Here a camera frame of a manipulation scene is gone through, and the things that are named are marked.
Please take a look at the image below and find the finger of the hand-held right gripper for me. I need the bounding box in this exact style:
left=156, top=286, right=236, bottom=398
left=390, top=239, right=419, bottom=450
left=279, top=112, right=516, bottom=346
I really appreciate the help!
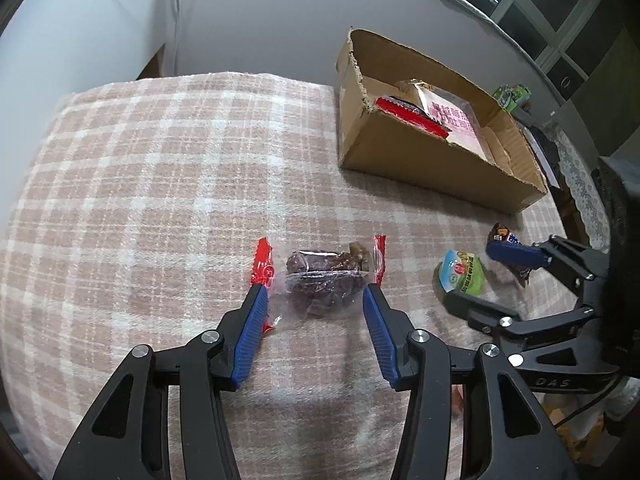
left=486, top=234, right=608, bottom=301
left=444, top=290, right=621, bottom=392

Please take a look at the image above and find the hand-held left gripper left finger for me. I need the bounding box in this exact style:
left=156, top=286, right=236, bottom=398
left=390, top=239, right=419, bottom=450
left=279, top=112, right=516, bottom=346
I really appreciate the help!
left=52, top=285, right=271, bottom=480

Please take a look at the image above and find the large pink printed snack packet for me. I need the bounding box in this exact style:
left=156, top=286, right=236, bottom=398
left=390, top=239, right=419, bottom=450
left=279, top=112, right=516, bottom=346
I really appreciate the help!
left=395, top=80, right=498, bottom=163

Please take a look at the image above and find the green printed carton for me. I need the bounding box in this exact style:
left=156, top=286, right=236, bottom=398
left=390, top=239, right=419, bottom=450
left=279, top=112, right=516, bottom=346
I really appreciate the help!
left=492, top=83, right=532, bottom=113

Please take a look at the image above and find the flat red snack packet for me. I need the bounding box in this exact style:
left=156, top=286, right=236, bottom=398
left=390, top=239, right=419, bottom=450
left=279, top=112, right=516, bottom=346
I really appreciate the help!
left=374, top=96, right=451, bottom=140

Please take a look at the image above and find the green jelly cup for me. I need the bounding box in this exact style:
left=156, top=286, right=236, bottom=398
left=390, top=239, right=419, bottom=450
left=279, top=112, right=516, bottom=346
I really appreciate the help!
left=437, top=249, right=486, bottom=296

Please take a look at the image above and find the white lace cloth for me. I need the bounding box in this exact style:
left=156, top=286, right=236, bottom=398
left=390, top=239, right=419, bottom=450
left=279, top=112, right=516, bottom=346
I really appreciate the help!
left=547, top=125, right=611, bottom=251

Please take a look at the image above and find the small brown chocolate bar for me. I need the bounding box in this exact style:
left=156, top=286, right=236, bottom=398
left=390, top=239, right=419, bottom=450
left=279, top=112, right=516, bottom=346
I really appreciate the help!
left=487, top=222, right=533, bottom=286

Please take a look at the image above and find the pink plaid tablecloth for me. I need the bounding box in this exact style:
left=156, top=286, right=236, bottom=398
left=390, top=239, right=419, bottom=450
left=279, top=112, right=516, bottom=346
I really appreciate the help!
left=0, top=72, right=576, bottom=480

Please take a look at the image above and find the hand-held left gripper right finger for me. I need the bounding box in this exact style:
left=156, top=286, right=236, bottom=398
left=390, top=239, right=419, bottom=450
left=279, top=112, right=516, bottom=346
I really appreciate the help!
left=362, top=284, right=581, bottom=480

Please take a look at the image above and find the clear packet with red ends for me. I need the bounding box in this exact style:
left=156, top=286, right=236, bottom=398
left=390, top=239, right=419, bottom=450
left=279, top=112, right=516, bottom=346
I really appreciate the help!
left=248, top=234, right=388, bottom=333

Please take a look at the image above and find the brown cardboard box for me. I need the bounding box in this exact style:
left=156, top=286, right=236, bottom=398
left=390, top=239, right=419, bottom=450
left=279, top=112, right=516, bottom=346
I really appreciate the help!
left=335, top=27, right=549, bottom=216

